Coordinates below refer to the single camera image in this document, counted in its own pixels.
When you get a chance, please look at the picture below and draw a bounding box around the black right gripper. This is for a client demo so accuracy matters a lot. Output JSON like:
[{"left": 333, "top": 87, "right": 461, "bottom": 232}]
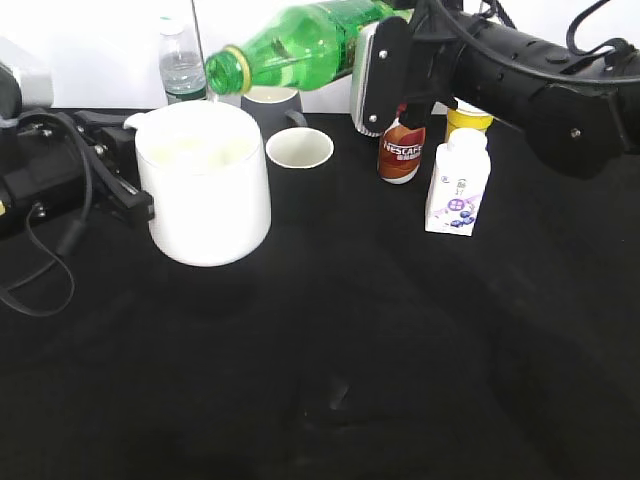
[{"left": 350, "top": 1, "right": 462, "bottom": 137}]

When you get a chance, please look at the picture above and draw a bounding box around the black ceramic mug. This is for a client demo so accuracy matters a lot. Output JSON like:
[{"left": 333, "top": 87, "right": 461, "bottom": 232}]
[{"left": 265, "top": 127, "right": 334, "bottom": 169}]

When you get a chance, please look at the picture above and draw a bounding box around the yellow paper cup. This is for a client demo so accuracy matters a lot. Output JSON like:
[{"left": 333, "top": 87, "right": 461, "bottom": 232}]
[{"left": 444, "top": 98, "right": 494, "bottom": 142}]

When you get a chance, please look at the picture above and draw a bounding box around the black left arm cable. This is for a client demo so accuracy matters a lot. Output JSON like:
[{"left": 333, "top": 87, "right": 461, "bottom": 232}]
[{"left": 0, "top": 112, "right": 95, "bottom": 318}]

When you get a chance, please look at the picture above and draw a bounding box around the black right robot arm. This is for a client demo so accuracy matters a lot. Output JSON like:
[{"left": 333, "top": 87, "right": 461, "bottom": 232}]
[{"left": 351, "top": 1, "right": 639, "bottom": 179}]

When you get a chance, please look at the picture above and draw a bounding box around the green Sprite soda bottle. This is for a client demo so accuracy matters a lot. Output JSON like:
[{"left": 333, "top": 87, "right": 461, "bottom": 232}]
[{"left": 204, "top": 0, "right": 413, "bottom": 95}]

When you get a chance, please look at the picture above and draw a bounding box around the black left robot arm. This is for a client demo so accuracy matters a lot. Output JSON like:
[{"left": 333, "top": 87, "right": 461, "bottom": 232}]
[{"left": 1, "top": 39, "right": 154, "bottom": 237}]

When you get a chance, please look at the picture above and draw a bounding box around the white blueberry yogurt carton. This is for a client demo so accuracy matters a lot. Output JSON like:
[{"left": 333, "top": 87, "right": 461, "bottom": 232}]
[{"left": 425, "top": 128, "right": 491, "bottom": 236}]

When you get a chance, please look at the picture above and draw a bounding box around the grey ceramic mug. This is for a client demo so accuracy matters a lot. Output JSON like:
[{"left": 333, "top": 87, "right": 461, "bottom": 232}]
[{"left": 240, "top": 86, "right": 308, "bottom": 141}]

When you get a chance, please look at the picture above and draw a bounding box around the clear water bottle green label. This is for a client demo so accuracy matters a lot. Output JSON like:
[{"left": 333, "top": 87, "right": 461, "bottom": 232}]
[{"left": 158, "top": 16, "right": 207, "bottom": 105}]

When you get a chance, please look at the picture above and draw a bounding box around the brown Nescafe coffee bottle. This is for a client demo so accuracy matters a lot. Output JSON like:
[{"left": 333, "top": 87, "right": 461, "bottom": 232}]
[{"left": 377, "top": 104, "right": 426, "bottom": 185}]

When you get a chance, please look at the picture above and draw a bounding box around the white ceramic mug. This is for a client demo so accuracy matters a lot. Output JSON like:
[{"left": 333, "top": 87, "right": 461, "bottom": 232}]
[{"left": 123, "top": 100, "right": 271, "bottom": 267}]

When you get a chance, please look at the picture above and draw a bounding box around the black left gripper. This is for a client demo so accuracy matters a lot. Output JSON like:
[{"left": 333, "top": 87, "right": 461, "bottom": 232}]
[{"left": 1, "top": 110, "right": 154, "bottom": 235}]

